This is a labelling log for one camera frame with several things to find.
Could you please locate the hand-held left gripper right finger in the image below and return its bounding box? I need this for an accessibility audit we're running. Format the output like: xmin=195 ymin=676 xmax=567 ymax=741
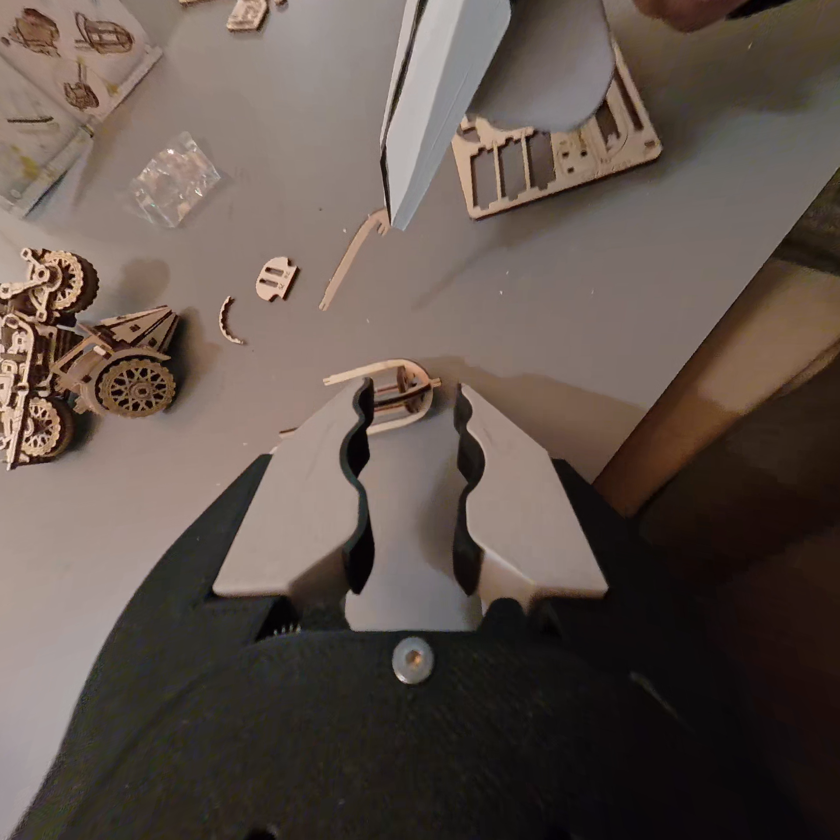
xmin=451 ymin=382 xmax=610 ymax=603

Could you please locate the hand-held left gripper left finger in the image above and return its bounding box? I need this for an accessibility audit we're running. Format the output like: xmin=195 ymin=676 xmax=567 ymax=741
xmin=211 ymin=377 xmax=376 ymax=601

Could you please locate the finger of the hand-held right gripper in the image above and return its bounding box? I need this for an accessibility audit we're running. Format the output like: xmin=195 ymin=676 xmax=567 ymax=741
xmin=378 ymin=0 xmax=429 ymax=212
xmin=386 ymin=0 xmax=514 ymax=232

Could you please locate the u-shaped wooden puzzle assembly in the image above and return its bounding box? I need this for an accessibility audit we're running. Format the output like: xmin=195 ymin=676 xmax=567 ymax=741
xmin=279 ymin=357 xmax=442 ymax=437

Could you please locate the long forked wooden strip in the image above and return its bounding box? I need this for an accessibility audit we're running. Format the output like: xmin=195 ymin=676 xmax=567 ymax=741
xmin=318 ymin=209 xmax=392 ymax=312

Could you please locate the person's right forearm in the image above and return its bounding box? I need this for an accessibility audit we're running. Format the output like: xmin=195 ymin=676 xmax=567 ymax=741
xmin=635 ymin=0 xmax=757 ymax=32

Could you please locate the grey desk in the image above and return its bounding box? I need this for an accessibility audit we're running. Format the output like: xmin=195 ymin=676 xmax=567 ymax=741
xmin=0 ymin=0 xmax=840 ymax=837

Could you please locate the wooden puzzle sheet with cutouts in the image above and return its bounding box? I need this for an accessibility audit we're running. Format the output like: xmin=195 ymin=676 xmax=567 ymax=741
xmin=451 ymin=26 xmax=662 ymax=221

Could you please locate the curved toothed wooden piece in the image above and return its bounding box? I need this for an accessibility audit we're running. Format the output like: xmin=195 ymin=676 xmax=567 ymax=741
xmin=218 ymin=295 xmax=247 ymax=346

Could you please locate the oval slotted wooden piece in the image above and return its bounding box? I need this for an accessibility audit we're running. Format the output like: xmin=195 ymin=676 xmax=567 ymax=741
xmin=255 ymin=257 xmax=299 ymax=303

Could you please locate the clear plastic bag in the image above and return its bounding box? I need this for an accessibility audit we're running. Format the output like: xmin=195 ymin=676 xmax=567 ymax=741
xmin=128 ymin=131 xmax=222 ymax=229

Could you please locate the wooden motorcycle model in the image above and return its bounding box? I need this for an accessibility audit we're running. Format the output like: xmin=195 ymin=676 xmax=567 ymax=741
xmin=0 ymin=247 xmax=181 ymax=470

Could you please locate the puzzle instruction booklet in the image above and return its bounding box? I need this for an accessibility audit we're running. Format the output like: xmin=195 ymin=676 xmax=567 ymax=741
xmin=0 ymin=0 xmax=164 ymax=217

